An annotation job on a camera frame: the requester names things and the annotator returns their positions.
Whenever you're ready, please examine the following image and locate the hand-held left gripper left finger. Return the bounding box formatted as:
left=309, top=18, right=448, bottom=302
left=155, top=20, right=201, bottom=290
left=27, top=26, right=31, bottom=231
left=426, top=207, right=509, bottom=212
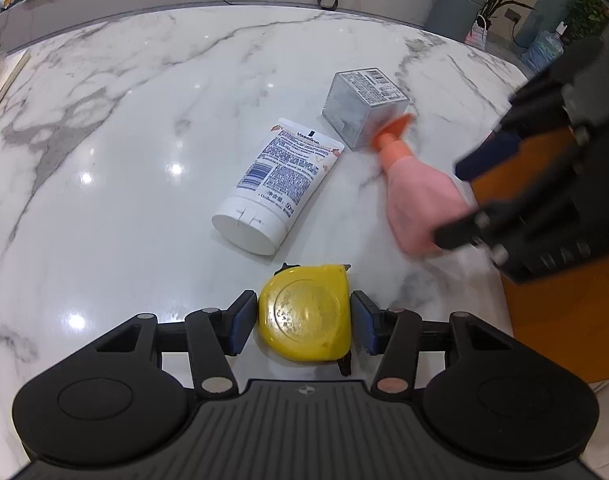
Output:
left=92, top=290, right=259, bottom=401

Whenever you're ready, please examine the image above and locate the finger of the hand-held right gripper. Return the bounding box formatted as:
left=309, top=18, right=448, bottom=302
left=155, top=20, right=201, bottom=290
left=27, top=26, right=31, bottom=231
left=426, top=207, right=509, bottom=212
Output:
left=455, top=72, right=573, bottom=181
left=433, top=197, right=533, bottom=263

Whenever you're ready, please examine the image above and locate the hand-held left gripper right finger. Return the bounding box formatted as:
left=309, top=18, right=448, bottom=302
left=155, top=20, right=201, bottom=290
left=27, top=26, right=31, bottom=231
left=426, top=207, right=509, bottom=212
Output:
left=349, top=290, right=530, bottom=401

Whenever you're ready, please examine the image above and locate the pink spray bottle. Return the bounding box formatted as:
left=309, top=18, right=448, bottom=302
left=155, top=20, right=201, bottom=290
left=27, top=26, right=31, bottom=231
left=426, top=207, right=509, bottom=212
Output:
left=373, top=112, right=478, bottom=257

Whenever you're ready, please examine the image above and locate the yellow tape measure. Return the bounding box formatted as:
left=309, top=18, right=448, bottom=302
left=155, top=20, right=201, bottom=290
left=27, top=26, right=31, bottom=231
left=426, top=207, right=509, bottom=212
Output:
left=257, top=262, right=354, bottom=378

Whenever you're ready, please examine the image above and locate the orange cardboard box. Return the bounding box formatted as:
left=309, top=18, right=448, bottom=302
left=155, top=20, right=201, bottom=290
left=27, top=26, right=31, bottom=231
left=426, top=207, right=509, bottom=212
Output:
left=469, top=125, right=609, bottom=383

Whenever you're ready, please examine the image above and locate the blue water jug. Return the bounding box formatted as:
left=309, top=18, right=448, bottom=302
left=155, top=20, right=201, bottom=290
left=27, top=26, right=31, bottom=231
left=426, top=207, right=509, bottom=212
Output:
left=522, top=29, right=564, bottom=73

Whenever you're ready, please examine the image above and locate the woven pastel bag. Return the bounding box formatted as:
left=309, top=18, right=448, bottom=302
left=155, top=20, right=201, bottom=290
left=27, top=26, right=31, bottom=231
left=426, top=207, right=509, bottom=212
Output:
left=465, top=15, right=488, bottom=51

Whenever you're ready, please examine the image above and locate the silver cube box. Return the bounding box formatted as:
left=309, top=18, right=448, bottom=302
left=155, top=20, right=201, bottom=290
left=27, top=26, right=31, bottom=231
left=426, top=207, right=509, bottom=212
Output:
left=323, top=66, right=410, bottom=151

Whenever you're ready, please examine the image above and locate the grey trash can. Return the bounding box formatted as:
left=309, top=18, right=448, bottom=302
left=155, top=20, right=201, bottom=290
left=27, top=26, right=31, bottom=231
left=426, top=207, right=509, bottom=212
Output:
left=425, top=0, right=487, bottom=43

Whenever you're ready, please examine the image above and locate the white lotion tube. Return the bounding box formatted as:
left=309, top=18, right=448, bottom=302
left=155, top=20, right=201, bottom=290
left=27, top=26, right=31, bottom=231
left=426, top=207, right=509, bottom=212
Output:
left=212, top=118, right=345, bottom=256

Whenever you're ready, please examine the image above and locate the green vine plant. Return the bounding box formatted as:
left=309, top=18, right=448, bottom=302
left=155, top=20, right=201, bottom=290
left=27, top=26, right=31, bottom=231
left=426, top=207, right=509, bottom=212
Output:
left=565, top=0, right=609, bottom=43

